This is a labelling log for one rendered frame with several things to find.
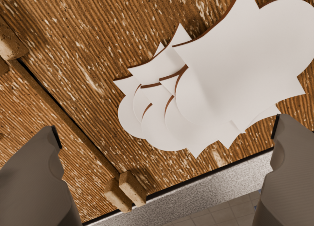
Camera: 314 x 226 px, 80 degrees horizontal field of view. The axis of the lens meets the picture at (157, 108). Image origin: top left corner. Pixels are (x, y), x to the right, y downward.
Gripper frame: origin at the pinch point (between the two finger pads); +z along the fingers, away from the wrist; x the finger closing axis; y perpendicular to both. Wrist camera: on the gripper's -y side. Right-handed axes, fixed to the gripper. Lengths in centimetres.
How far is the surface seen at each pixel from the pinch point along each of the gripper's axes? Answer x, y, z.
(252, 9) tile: 7.7, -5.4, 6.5
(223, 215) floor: 52, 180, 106
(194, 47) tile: 3.0, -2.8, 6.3
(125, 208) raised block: -7.2, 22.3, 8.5
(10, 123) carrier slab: -21.1, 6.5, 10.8
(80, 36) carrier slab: -8.8, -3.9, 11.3
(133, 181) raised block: -5.4, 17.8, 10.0
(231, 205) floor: 58, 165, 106
